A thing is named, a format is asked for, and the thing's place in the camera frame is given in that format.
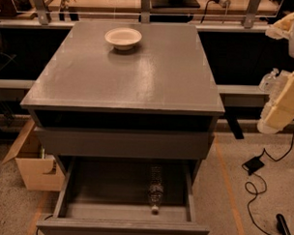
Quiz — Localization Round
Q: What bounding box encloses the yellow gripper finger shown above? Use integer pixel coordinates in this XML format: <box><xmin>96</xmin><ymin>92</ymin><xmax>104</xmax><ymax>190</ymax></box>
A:
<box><xmin>265</xmin><ymin>13</ymin><xmax>294</xmax><ymax>40</ymax></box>
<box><xmin>257</xmin><ymin>73</ymin><xmax>294</xmax><ymax>134</ymax></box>

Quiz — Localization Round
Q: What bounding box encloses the clear plastic water bottle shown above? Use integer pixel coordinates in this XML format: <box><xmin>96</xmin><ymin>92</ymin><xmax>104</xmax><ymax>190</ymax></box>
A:
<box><xmin>148</xmin><ymin>165</ymin><xmax>164</xmax><ymax>215</ymax></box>

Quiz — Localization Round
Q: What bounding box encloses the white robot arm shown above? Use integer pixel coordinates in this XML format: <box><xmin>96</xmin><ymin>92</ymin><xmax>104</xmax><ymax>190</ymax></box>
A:
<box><xmin>257</xmin><ymin>13</ymin><xmax>294</xmax><ymax>134</ymax></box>

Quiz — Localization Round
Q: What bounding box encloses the grey drawer cabinet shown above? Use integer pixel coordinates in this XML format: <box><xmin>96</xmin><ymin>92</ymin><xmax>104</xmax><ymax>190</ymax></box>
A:
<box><xmin>15</xmin><ymin>17</ymin><xmax>228</xmax><ymax>235</ymax></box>

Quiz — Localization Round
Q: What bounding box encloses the open grey middle drawer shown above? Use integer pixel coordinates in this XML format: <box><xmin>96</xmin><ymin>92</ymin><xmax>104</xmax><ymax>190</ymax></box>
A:
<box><xmin>37</xmin><ymin>158</ymin><xmax>209</xmax><ymax>235</ymax></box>

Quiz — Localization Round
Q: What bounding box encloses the grey closed top drawer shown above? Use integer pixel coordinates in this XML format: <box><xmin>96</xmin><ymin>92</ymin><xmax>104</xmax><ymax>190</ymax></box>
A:
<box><xmin>35</xmin><ymin>128</ymin><xmax>214</xmax><ymax>160</ymax></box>

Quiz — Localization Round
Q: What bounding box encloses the black power adapter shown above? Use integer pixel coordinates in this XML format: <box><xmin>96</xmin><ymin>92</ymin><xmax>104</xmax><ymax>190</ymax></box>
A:
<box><xmin>242</xmin><ymin>156</ymin><xmax>264</xmax><ymax>175</ymax></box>

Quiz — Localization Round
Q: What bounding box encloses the black cylindrical object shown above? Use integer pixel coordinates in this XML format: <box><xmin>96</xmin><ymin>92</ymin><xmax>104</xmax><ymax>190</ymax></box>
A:
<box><xmin>276</xmin><ymin>213</ymin><xmax>291</xmax><ymax>235</ymax></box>

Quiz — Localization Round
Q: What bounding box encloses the white bowl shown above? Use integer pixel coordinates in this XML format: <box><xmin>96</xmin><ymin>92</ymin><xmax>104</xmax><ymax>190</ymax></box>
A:
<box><xmin>104</xmin><ymin>27</ymin><xmax>142</xmax><ymax>51</ymax></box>

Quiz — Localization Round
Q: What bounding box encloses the cardboard box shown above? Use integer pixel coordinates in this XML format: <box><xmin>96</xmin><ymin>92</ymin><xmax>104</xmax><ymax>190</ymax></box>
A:
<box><xmin>2</xmin><ymin>119</ymin><xmax>65</xmax><ymax>191</ymax></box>

